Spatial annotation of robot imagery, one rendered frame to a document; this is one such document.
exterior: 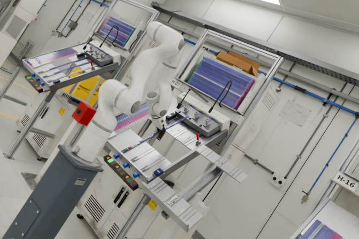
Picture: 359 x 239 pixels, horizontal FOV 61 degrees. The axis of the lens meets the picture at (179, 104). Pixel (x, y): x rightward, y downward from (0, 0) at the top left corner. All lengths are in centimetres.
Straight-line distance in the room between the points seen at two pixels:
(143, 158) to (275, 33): 280
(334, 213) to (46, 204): 150
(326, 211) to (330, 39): 252
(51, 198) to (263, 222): 249
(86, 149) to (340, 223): 137
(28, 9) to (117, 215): 454
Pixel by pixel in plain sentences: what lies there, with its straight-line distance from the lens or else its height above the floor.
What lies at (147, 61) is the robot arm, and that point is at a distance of 155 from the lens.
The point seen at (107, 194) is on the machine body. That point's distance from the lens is 251.
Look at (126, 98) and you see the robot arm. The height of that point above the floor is 108.
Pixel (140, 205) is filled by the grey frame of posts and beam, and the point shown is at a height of 58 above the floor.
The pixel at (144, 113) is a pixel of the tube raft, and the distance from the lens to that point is 238.
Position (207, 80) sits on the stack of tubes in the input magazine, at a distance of 243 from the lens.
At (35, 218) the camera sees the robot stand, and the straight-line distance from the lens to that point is 169.
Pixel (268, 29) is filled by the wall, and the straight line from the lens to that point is 435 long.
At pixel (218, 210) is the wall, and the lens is 379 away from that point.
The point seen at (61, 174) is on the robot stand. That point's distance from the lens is 161.
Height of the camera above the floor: 117
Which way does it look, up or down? 1 degrees up
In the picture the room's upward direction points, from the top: 33 degrees clockwise
